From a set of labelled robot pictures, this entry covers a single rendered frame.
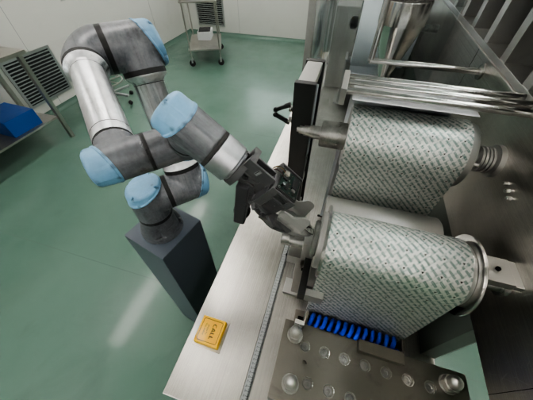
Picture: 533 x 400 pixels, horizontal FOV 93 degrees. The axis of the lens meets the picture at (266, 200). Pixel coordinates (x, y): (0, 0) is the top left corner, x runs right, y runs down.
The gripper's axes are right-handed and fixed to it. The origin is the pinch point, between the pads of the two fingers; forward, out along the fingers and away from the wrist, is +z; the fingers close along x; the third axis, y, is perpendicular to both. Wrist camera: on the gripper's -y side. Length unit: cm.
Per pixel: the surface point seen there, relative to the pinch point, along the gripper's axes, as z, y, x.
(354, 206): 8.5, 5.9, 10.5
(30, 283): -57, -208, -8
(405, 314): 23.6, 8.1, -8.4
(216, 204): 15, -148, 96
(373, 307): 19.6, 3.7, -8.3
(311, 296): 9.5, -4.3, -9.8
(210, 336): 5.9, -36.5, -19.0
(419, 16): -2, 32, 64
